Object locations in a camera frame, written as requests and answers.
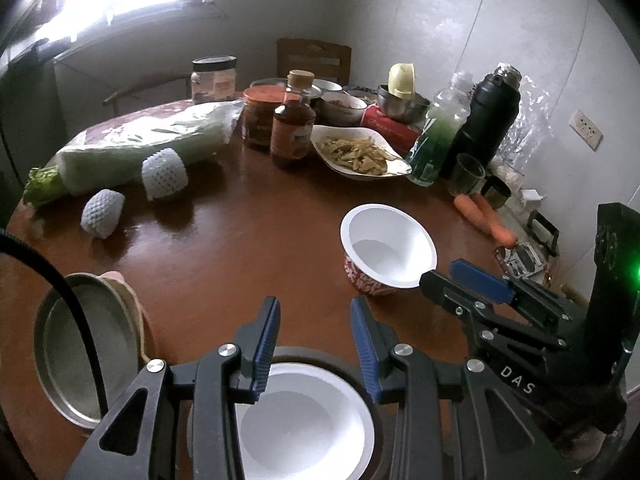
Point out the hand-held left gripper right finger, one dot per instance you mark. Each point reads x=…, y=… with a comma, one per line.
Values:
x=364, y=345

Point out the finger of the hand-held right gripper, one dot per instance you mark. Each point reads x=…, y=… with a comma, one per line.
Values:
x=445, y=290
x=482, y=280

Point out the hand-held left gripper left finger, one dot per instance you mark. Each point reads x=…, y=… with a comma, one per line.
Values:
x=261, y=355

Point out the stainless steel plate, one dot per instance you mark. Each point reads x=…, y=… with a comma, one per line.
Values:
x=60, y=360

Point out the small silver packet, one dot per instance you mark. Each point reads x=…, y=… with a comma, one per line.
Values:
x=522, y=262

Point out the orange carrot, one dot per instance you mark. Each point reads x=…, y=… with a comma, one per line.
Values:
x=467, y=207
x=500, y=232

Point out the small black cup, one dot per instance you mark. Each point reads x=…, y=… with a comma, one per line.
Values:
x=496, y=194

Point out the glass cup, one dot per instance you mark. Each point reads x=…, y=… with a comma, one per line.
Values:
x=466, y=175

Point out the pink plate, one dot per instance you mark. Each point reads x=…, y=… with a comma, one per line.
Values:
x=146, y=325

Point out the green liquid plastic bottle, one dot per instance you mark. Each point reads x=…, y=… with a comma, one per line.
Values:
x=432, y=150

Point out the clear plastic bag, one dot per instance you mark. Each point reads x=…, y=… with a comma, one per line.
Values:
x=530, y=125

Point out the white plate of food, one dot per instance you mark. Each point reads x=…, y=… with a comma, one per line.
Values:
x=355, y=152

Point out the black thermos flask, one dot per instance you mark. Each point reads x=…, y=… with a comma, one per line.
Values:
x=487, y=115

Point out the red box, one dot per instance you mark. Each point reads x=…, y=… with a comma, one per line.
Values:
x=390, y=127

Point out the steel bowl with yellow cup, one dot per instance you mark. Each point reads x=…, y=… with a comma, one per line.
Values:
x=405, y=110

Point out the fruit in white foam net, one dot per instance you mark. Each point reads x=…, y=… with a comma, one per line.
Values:
x=102, y=212
x=165, y=175

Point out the white bowl with food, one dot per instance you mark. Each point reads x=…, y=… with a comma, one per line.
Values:
x=342, y=105

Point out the ceramic bowl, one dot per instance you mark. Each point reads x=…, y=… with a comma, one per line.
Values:
x=327, y=85
x=361, y=94

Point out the pale yellow plastic cup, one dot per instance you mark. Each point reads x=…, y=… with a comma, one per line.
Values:
x=402, y=80

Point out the brown sauce bottle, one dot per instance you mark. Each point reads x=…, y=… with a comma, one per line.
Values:
x=292, y=135

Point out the red sauce jar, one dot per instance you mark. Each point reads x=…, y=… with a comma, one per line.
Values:
x=260, y=120

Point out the napa cabbage in plastic wrap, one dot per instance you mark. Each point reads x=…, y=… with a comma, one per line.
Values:
x=140, y=145

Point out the light wooden chair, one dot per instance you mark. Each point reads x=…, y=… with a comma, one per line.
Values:
x=315, y=57

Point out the green celery bunch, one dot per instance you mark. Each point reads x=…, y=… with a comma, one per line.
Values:
x=45, y=187

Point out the glass jar with black lid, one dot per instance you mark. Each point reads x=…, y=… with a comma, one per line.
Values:
x=214, y=82

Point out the dark grey refrigerator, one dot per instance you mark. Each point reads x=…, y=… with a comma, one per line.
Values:
x=20, y=110

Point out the small black frame stand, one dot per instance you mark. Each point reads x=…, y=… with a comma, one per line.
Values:
x=555, y=237

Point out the wall socket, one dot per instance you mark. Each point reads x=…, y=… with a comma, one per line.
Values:
x=586, y=130

